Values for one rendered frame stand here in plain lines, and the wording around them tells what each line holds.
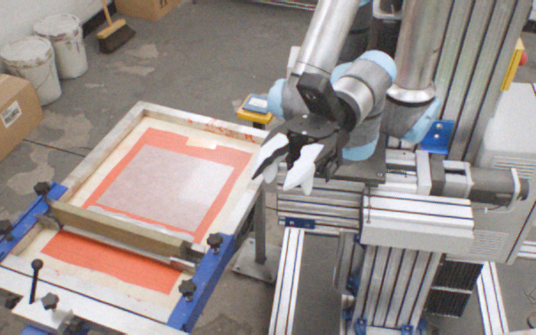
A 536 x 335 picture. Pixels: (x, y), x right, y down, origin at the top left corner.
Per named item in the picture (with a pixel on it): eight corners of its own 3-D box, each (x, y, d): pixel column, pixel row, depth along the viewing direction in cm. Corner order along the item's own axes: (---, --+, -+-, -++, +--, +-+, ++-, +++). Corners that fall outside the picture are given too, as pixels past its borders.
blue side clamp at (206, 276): (219, 245, 157) (218, 229, 152) (235, 249, 156) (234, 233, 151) (169, 332, 136) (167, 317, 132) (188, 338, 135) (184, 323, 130)
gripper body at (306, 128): (327, 186, 80) (361, 142, 87) (323, 140, 74) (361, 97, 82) (283, 172, 83) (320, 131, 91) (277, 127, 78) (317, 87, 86)
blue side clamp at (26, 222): (59, 196, 171) (53, 180, 167) (73, 200, 170) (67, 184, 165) (-8, 268, 151) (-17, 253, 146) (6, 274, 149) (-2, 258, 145)
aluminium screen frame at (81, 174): (140, 108, 204) (139, 100, 201) (286, 144, 188) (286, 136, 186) (-8, 268, 149) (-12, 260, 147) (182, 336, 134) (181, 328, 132)
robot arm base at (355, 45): (372, 39, 181) (376, 11, 175) (372, 63, 170) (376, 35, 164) (327, 35, 183) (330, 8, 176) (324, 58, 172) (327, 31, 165)
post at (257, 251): (248, 237, 279) (243, 84, 215) (288, 250, 274) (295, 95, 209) (231, 270, 264) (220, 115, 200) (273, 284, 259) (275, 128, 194)
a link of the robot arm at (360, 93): (373, 81, 84) (327, 73, 88) (361, 96, 82) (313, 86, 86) (372, 121, 89) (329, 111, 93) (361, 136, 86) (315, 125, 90)
